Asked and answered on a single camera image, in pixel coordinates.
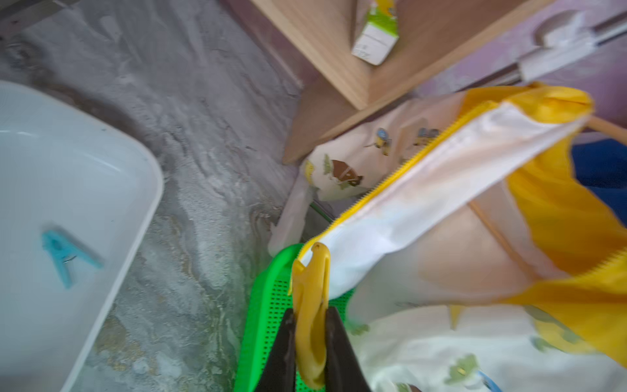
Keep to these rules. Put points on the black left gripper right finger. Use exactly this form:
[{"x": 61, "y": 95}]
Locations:
[{"x": 342, "y": 371}]

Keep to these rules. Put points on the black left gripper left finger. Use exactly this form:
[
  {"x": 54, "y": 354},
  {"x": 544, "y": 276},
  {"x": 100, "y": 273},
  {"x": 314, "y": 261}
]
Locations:
[{"x": 280, "y": 371}]

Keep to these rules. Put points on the yellow clothespin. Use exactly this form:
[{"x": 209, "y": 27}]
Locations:
[{"x": 310, "y": 301}]

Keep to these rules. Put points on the yellow white dinosaur jacket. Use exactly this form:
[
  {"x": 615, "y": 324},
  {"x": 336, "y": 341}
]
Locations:
[{"x": 435, "y": 304}]

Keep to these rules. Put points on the teal clothespin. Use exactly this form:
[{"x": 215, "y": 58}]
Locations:
[{"x": 62, "y": 249}]

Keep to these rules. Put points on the wooden clothes hanger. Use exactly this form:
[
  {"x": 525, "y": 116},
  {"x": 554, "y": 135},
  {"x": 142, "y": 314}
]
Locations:
[{"x": 596, "y": 124}]

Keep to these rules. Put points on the green plastic basket tray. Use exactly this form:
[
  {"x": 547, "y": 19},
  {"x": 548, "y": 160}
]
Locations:
[{"x": 270, "y": 298}]

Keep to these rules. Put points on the white plastic bin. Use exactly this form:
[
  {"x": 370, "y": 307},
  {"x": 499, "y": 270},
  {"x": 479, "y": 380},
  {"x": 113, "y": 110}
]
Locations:
[{"x": 63, "y": 169}]

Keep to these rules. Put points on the blue red white jacket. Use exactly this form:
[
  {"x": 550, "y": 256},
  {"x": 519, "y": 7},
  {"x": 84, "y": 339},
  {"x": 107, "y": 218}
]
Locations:
[{"x": 600, "y": 166}]

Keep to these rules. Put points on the green white drink carton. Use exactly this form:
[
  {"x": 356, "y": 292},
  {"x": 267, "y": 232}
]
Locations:
[{"x": 375, "y": 30}]

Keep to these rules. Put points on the steel clothes rack white joints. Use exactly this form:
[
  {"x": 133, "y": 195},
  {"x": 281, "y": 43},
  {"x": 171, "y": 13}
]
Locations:
[{"x": 561, "y": 40}]

